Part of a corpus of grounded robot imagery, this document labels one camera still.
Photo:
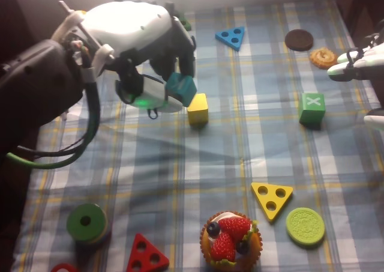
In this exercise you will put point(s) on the green triangle block with holes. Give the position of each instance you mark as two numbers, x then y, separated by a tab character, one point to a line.
186	24

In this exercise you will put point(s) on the teal cube block letter K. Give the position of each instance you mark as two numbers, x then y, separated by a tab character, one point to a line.
183	89

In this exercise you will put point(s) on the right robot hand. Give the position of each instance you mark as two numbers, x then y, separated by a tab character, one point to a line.
126	25

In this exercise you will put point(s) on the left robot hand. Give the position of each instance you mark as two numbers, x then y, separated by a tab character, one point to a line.
348	68

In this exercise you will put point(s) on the toy strawberry blueberry tart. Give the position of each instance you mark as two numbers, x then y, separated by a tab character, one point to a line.
229	239

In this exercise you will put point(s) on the blue plaid tablecloth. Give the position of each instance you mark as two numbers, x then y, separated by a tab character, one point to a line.
210	164

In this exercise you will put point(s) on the green sandwich toy cookie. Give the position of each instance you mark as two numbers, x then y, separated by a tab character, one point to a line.
305	227

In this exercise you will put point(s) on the red cylinder block white letter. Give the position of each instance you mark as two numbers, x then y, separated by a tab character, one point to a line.
63	268

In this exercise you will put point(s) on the red triangle block with holes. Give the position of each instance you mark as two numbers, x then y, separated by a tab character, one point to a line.
147	258

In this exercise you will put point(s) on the blue triangle block with holes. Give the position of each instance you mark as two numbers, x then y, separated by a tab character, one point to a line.
229	41

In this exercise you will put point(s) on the green cube block letter X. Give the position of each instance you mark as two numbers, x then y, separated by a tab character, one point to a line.
312	110

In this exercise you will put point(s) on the yellow cube block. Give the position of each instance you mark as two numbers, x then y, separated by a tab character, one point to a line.
198	111

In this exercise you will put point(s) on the tan swirl toy biscuit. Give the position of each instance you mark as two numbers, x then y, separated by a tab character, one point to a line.
322	59

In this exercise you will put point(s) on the yellow triangle block with holes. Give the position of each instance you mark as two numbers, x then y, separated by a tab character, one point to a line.
269	198

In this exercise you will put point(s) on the brown chocolate toy cookie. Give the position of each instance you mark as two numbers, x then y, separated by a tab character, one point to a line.
299	40

